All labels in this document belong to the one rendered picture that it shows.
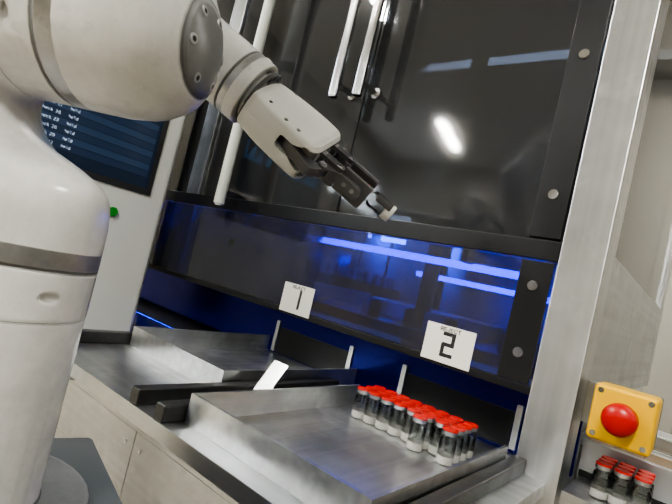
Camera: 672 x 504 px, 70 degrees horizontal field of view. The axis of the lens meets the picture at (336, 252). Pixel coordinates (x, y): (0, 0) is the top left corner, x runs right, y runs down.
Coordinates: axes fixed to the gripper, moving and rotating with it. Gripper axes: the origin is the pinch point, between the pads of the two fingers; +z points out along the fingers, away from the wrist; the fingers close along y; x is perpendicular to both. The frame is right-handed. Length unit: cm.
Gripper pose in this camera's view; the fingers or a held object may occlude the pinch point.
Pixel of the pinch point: (355, 184)
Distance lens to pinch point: 58.4
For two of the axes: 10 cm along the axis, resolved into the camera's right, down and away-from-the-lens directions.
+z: 7.5, 6.6, 0.2
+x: 5.7, -6.4, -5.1
